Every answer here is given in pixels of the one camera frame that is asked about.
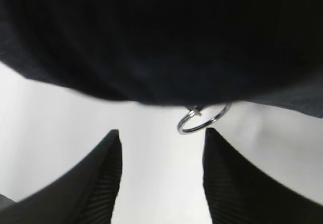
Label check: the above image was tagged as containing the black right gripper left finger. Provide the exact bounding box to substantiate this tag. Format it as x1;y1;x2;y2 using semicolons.
1;130;122;223

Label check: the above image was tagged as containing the dark navy lunch bag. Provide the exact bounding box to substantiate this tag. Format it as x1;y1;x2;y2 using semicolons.
1;0;322;118

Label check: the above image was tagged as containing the metal zipper pull ring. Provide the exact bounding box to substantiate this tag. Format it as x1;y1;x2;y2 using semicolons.
177;102;232;135

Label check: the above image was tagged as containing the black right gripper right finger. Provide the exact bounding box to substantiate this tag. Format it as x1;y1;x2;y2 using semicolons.
202;128;322;224

